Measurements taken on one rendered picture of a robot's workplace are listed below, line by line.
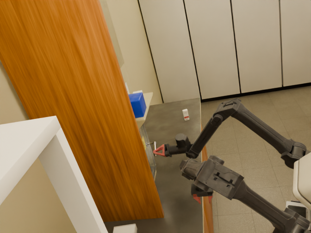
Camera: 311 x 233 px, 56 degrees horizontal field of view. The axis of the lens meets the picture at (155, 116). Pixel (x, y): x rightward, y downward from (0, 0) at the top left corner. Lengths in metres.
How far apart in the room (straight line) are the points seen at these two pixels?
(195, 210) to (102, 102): 0.78
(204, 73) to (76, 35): 3.52
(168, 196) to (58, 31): 1.08
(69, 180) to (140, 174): 1.02
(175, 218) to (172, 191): 0.21
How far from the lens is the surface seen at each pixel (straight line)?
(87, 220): 0.53
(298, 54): 4.73
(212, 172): 0.90
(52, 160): 0.46
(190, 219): 1.62
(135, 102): 1.38
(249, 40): 4.51
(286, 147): 1.42
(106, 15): 1.52
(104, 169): 1.51
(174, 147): 1.71
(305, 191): 1.18
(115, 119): 1.32
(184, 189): 1.79
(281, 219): 1.06
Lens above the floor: 2.13
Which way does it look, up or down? 27 degrees down
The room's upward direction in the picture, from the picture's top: 15 degrees counter-clockwise
